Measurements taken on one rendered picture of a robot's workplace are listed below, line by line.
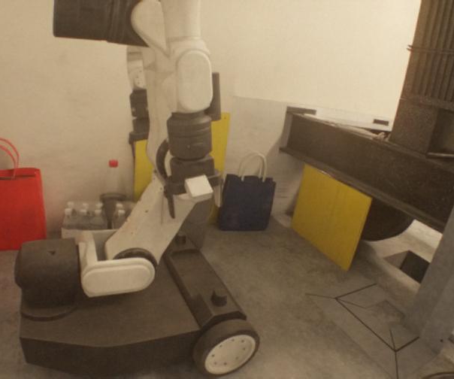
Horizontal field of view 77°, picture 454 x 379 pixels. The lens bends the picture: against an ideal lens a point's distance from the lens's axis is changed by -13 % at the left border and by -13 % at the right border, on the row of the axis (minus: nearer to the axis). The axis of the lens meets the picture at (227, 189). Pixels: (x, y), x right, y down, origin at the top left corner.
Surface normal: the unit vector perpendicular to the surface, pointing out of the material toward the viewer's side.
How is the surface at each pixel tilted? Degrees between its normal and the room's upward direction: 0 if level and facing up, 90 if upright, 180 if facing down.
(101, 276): 90
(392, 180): 90
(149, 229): 90
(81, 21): 113
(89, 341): 0
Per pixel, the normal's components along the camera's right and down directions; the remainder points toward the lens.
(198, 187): 0.18, -0.59
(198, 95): 0.44, 0.37
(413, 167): -0.88, 0.04
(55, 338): 0.14, -0.93
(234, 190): 0.23, 0.33
